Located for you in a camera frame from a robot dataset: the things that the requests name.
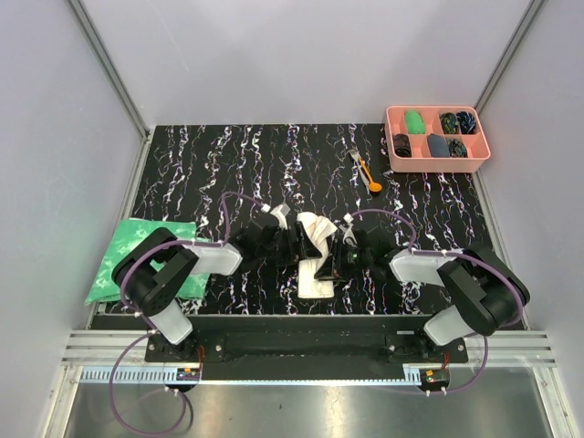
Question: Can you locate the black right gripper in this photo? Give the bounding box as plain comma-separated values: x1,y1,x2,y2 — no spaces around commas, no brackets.
314,238,373,282

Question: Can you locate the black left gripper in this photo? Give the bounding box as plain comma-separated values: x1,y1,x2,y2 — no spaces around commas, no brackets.
257,222,321,267

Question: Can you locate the white cloth napkin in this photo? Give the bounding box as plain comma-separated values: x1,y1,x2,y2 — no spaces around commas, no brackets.
297,212,338,299

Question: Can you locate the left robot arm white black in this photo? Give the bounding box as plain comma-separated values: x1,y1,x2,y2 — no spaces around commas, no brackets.
111,204,322,361

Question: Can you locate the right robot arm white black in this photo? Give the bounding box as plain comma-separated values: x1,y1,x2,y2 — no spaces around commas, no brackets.
312,227,530,362

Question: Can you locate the orange plastic spoon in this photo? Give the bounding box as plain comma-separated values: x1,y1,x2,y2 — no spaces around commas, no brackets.
361,158,382,194

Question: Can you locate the black marble pattern mat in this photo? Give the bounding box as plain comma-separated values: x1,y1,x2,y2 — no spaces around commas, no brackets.
132,124,491,315

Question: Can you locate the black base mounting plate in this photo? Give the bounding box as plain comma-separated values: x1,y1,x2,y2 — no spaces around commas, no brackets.
145,315,468,382

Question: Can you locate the silver metal fork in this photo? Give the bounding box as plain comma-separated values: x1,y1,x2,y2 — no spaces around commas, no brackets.
349,149,370,188

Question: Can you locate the dark brown rolled cloth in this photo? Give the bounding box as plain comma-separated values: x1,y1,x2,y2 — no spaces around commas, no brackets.
393,133,412,158

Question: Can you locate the pink compartment tray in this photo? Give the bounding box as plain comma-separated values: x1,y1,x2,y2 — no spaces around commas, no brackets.
385,105,491,173

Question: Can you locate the blue grey rolled cloth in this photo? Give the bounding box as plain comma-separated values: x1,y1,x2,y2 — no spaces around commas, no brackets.
427,134,450,158

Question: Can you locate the dark teal patterned roll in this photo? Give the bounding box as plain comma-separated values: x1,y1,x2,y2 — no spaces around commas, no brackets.
447,139,468,158

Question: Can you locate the green rolled cloth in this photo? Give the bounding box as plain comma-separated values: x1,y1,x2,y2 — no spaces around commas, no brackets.
404,109,425,135

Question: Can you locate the dark green patterned roll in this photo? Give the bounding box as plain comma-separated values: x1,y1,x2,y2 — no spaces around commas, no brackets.
440,112,459,134

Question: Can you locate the green white patterned cloth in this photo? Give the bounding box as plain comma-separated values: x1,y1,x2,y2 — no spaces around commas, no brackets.
85,218,196,305

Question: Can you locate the dark blue patterned roll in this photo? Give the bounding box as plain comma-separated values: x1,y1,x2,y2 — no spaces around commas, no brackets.
456,111,476,135

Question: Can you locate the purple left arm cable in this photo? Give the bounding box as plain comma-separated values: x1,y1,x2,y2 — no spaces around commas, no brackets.
109,191,275,434

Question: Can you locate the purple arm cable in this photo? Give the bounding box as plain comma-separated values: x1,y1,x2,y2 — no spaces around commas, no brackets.
109,191,275,434
346,208,526,396

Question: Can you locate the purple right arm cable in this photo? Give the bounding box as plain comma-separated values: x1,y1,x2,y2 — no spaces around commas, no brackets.
346,208,526,396

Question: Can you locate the left aluminium frame post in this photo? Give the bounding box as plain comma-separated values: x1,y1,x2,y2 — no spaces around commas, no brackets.
67,0,152,139

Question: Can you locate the aluminium frame post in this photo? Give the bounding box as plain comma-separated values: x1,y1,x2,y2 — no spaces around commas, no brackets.
67,0,152,139
474,0,548,113

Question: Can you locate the right aluminium frame post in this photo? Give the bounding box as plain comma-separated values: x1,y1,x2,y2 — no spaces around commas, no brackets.
474,0,548,113

